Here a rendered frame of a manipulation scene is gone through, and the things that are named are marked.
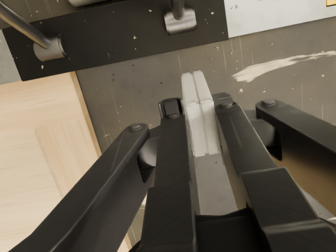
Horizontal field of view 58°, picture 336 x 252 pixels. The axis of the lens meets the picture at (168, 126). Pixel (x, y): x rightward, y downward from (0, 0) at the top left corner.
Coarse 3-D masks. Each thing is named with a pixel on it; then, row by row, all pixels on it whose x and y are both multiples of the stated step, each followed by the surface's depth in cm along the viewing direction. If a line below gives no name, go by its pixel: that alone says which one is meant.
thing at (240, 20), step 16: (224, 0) 27; (240, 0) 27; (256, 0) 27; (272, 0) 27; (288, 0) 27; (304, 0) 27; (320, 0) 27; (240, 16) 27; (256, 16) 27; (272, 16) 27; (288, 16) 27; (304, 16) 27; (320, 16) 27; (0, 32) 28; (240, 32) 28; (0, 48) 29; (0, 64) 30; (0, 80) 30; (16, 80) 30
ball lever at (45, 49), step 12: (0, 0) 20; (0, 12) 20; (12, 12) 21; (12, 24) 22; (24, 24) 23; (36, 36) 25; (48, 36) 27; (60, 36) 27; (36, 48) 27; (48, 48) 27; (60, 48) 27; (48, 60) 28
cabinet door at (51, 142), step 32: (0, 96) 33; (32, 96) 33; (64, 96) 33; (0, 128) 35; (32, 128) 35; (64, 128) 34; (0, 160) 36; (32, 160) 36; (64, 160) 36; (0, 192) 38; (32, 192) 38; (64, 192) 38; (0, 224) 40; (32, 224) 40
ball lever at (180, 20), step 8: (176, 0) 22; (176, 8) 24; (184, 8) 26; (192, 8) 26; (168, 16) 26; (176, 16) 25; (184, 16) 26; (192, 16) 26; (168, 24) 26; (176, 24) 26; (184, 24) 26; (192, 24) 26; (168, 32) 27; (176, 32) 27
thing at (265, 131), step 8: (216, 96) 18; (224, 96) 17; (216, 104) 16; (248, 112) 14; (216, 120) 15; (256, 120) 14; (216, 128) 15; (256, 128) 14; (264, 128) 14; (272, 128) 13; (264, 136) 14; (272, 136) 14; (280, 136) 14; (264, 144) 14; (272, 144) 14; (280, 144) 14
